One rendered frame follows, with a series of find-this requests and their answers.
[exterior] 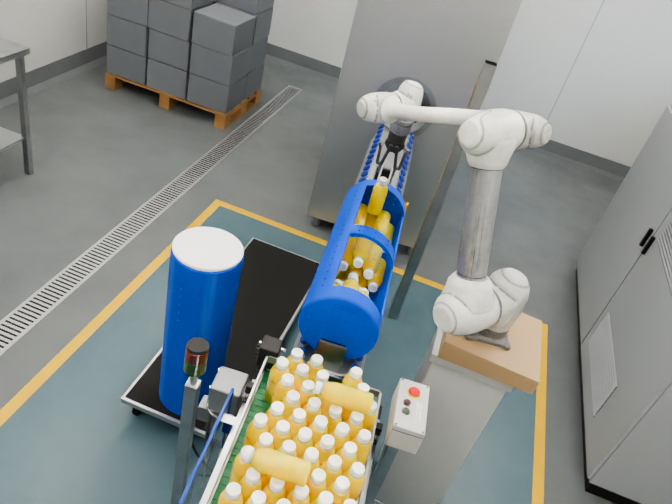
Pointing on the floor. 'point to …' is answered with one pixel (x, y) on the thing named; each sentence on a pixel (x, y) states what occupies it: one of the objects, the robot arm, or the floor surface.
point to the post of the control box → (380, 473)
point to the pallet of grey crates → (191, 52)
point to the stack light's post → (185, 439)
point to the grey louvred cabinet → (629, 333)
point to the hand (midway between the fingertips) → (385, 174)
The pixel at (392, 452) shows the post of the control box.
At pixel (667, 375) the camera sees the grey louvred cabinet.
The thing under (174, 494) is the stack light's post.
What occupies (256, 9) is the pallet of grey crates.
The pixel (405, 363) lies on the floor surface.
